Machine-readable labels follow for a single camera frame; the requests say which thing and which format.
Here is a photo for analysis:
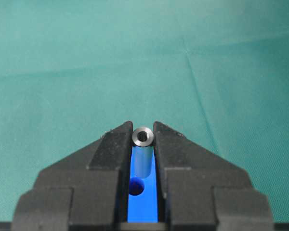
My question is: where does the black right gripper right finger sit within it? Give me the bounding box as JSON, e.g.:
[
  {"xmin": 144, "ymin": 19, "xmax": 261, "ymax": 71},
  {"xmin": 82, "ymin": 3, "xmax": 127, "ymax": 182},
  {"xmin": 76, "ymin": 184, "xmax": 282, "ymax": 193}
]
[{"xmin": 154, "ymin": 122, "xmax": 274, "ymax": 231}]

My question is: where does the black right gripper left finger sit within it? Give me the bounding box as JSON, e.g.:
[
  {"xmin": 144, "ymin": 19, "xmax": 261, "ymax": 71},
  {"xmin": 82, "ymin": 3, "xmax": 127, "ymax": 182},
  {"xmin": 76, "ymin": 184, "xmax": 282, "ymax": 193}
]
[{"xmin": 12, "ymin": 121, "xmax": 133, "ymax": 231}]

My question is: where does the silver metal shaft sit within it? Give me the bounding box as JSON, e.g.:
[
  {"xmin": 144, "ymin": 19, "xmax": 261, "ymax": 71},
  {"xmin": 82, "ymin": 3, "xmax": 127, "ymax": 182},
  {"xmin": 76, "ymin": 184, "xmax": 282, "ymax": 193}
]
[{"xmin": 132, "ymin": 127, "xmax": 155, "ymax": 179}]

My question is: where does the blue plastic gear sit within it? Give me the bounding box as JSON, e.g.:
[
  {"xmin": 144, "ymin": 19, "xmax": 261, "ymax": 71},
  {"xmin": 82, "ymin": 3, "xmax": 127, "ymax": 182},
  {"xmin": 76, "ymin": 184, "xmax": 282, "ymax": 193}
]
[{"xmin": 127, "ymin": 148, "xmax": 158, "ymax": 223}]

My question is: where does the green table cloth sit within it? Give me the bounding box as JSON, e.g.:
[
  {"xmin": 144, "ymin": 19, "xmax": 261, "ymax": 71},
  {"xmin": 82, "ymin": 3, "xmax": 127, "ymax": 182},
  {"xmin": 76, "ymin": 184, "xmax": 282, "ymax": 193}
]
[{"xmin": 0, "ymin": 0, "xmax": 289, "ymax": 222}]

